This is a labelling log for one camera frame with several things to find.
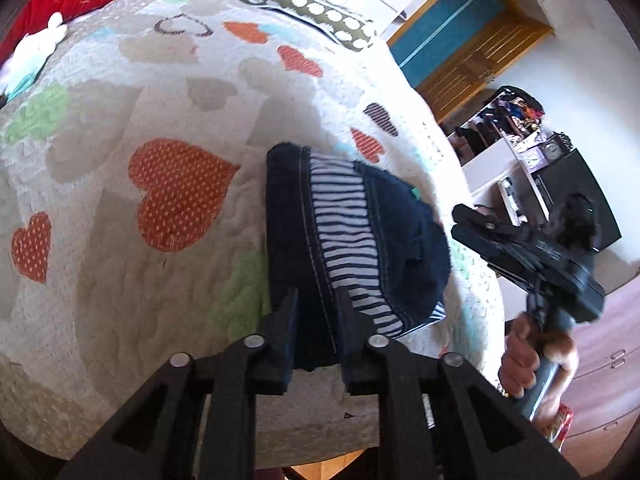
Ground wooden drawer cabinet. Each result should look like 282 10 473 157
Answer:
562 278 640 477

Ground cluttered shoe rack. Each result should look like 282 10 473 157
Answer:
442 86 547 166

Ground white mint cloth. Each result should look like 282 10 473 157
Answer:
1 12 68 102

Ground wooden door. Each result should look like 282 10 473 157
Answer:
416 11 553 122

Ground teal door curtain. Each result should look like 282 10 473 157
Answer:
390 0 506 88

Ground white shelving unit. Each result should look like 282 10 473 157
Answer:
462 139 550 228

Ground small table clock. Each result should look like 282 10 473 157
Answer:
542 140 565 162

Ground dark navy striped pants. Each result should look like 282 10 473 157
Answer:
266 143 451 372

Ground person right hand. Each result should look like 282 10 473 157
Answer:
498 312 579 431

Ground heart patterned quilt bedspread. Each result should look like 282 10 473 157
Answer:
0 0 507 470

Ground black television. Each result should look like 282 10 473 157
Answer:
531 148 623 254

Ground green white dotted pillow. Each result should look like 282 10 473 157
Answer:
238 0 376 52

